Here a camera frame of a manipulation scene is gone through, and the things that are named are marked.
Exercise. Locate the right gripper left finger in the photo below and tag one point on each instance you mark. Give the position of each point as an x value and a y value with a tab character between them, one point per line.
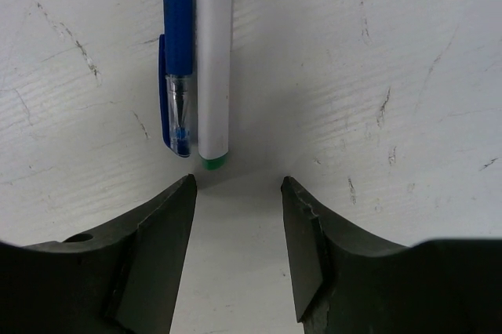
122	276

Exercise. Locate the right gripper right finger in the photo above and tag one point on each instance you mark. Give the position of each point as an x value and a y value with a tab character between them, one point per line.
348	280

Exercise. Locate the green capped marker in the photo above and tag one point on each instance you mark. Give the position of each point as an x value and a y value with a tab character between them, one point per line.
214	38

